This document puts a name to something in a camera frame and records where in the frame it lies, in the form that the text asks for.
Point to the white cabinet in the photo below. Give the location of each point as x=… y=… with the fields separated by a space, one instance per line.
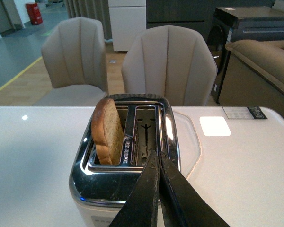
x=127 y=19

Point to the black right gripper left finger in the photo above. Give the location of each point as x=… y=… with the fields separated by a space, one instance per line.
x=141 y=208

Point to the red fire extinguisher box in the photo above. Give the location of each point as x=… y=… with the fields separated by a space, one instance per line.
x=34 y=13

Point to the beige chair right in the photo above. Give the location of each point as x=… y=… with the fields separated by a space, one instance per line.
x=170 y=61

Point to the dark kitchen counter cabinet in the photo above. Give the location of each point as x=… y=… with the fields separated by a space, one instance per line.
x=193 y=14

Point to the beige sofa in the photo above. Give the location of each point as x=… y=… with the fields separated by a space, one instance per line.
x=259 y=82

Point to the brown bread slice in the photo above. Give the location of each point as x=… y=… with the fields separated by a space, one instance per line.
x=107 y=132

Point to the black label sticker on table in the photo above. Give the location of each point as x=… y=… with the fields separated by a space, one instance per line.
x=238 y=112

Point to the black washing machine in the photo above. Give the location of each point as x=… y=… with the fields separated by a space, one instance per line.
x=239 y=31

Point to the white chrome two-slot toaster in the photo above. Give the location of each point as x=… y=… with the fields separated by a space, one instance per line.
x=99 y=190

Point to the grey curtain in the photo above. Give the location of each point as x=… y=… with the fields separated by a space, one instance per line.
x=94 y=9

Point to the beige chair left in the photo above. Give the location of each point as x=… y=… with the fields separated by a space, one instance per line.
x=74 y=55

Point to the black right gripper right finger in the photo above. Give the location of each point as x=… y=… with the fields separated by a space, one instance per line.
x=182 y=206

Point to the beige chair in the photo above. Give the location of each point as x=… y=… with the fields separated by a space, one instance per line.
x=170 y=61
x=74 y=55

